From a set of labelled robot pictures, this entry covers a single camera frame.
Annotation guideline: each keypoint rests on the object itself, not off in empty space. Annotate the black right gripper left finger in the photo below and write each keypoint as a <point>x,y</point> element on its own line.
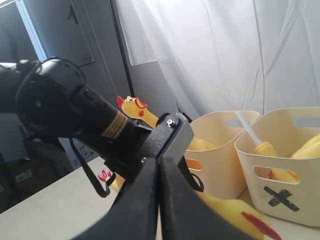
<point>135,214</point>

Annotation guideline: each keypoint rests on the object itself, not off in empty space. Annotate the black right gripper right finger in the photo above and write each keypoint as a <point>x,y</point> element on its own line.
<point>184,215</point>

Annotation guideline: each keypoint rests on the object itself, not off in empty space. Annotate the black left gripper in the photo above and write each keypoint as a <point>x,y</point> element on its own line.
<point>124,153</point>

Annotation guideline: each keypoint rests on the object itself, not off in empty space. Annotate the yellow rubber chicken with head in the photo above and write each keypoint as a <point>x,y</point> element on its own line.
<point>134,108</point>

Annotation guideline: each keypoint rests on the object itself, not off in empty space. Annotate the severed chicken neck with tube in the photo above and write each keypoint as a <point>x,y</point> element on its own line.
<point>261,148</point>

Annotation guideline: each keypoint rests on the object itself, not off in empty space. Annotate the headless yellow rubber chicken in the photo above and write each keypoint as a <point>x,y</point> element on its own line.
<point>311,149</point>

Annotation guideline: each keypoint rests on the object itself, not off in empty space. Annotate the cream bin marked O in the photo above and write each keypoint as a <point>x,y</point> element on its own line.
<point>218,169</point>

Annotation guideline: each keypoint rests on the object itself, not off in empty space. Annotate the yellow rubber chicken underneath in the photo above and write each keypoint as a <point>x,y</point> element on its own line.
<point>236,212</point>

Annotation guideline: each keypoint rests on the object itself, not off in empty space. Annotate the cream bin marked X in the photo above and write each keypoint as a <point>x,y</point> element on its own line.
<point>287,130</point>

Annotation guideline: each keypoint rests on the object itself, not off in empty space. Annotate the white backdrop curtain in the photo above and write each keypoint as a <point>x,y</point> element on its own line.
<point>218,55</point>

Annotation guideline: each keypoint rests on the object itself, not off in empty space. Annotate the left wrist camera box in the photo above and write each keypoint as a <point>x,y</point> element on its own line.
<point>172,136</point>

